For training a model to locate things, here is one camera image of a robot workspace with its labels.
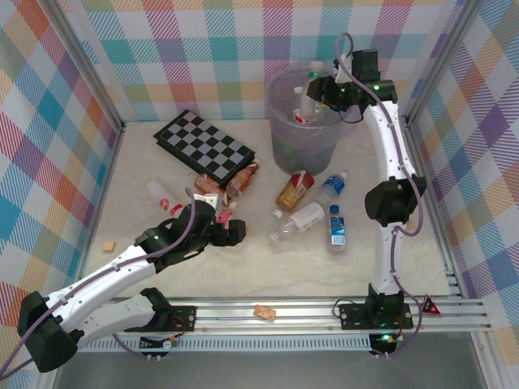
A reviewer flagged folded black grey chessboard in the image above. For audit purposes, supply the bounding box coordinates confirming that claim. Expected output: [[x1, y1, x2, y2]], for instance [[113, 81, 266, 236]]
[[152, 109, 257, 186]]

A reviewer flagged mesh bin with plastic liner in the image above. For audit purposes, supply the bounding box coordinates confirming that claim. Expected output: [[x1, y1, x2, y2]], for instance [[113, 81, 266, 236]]
[[265, 60, 360, 177]]

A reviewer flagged aluminium corner post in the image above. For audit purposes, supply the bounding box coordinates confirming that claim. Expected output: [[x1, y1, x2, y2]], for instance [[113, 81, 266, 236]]
[[42, 0, 127, 130], [405, 0, 486, 126]]

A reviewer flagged amber tea bottle red label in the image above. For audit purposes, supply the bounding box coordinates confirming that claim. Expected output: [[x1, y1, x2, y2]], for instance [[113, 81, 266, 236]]
[[274, 169, 316, 218]]

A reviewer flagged aluminium side rail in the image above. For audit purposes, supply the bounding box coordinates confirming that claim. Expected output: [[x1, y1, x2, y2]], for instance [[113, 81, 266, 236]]
[[403, 117, 467, 303], [71, 123, 127, 305]]

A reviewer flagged clear bottle white label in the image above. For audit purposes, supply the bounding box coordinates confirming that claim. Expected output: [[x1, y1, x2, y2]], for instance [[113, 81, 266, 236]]
[[268, 201, 326, 246]]

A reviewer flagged white slotted cable duct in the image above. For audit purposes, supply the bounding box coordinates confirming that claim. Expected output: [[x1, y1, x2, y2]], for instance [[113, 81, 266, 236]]
[[76, 338, 372, 353]]

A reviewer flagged blue label bottle white cap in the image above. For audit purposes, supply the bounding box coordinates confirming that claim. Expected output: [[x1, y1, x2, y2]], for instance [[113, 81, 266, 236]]
[[315, 171, 349, 206]]

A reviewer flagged red warning triangle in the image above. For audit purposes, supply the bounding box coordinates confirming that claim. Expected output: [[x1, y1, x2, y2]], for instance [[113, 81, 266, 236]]
[[421, 295, 444, 317]]

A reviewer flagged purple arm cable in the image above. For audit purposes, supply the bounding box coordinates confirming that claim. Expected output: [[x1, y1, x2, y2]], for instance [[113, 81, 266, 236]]
[[0, 186, 198, 380], [337, 32, 427, 360]]

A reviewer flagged small controller board green light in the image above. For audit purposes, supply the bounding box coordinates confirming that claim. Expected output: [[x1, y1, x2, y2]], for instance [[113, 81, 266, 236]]
[[371, 332, 397, 349]]

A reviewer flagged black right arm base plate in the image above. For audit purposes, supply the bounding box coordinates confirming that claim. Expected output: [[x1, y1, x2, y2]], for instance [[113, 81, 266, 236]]
[[338, 301, 414, 331]]

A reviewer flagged clear bottle red cap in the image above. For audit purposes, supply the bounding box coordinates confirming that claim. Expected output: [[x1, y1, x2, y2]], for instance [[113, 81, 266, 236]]
[[146, 179, 186, 216]]

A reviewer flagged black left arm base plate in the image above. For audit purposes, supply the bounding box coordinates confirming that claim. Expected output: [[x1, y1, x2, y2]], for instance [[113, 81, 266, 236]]
[[153, 306, 198, 333]]

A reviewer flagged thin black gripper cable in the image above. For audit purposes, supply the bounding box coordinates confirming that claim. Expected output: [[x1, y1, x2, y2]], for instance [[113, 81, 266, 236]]
[[338, 107, 364, 123]]

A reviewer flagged water bottle red white label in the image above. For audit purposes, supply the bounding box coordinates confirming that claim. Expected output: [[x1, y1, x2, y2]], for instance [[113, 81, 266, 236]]
[[291, 85, 315, 125]]

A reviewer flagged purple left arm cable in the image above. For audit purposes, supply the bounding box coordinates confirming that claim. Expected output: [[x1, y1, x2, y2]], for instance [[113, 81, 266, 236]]
[[0, 186, 198, 380]]

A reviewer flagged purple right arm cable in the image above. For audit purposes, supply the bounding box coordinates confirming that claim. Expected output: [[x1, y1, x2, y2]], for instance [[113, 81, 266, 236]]
[[337, 32, 427, 360]]

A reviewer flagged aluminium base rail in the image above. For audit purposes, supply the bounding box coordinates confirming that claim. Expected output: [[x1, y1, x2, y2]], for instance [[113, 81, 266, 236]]
[[113, 297, 491, 337]]

